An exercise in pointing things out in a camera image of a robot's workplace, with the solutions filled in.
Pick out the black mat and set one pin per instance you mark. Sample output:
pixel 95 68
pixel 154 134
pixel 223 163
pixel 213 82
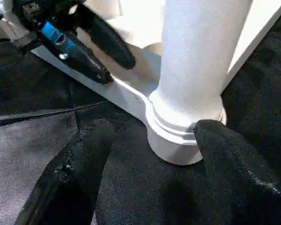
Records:
pixel 154 187

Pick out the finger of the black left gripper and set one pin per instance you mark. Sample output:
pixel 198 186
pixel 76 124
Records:
pixel 82 58
pixel 107 39

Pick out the white plastic table top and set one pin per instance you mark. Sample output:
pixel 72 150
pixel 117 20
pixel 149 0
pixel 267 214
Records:
pixel 131 93

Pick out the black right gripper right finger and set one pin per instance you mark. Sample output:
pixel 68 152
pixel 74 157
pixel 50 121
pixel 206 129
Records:
pixel 243 182

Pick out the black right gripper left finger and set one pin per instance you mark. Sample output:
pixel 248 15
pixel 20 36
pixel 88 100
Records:
pixel 68 178

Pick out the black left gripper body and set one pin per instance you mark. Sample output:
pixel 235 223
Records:
pixel 51 14

